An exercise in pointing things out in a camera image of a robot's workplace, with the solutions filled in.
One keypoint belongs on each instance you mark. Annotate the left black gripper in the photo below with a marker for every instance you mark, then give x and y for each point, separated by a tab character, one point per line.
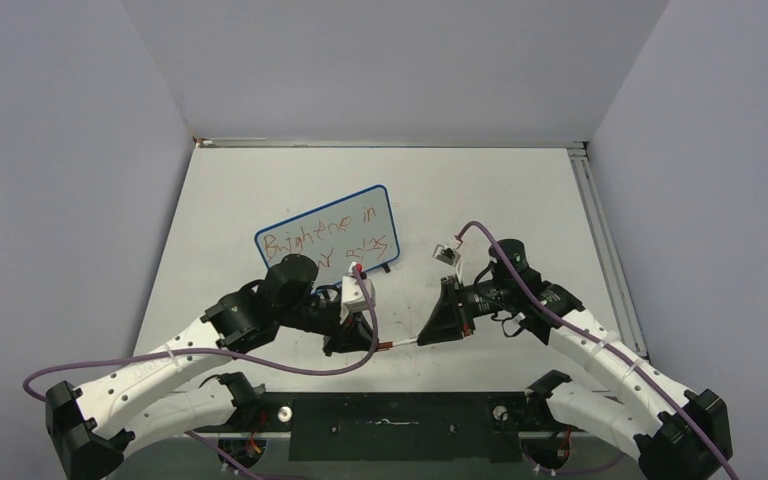
355	333

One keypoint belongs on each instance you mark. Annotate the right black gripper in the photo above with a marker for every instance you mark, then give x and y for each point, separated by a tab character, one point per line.
449	320

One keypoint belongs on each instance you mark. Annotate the red capped whiteboard marker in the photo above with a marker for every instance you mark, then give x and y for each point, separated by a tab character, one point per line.
384	346

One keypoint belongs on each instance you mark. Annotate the blue framed whiteboard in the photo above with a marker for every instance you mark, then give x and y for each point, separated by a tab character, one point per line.
356	228

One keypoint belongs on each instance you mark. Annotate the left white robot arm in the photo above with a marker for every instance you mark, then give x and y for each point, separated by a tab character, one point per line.
95	426

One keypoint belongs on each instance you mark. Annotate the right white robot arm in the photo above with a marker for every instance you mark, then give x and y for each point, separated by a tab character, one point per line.
670	430

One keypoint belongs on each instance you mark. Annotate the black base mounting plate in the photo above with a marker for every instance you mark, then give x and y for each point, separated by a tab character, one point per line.
398	426

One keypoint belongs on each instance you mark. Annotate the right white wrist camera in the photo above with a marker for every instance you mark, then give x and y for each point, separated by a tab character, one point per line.
449	254

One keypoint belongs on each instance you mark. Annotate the aluminium frame rail right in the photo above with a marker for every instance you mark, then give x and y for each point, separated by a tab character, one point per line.
619	294

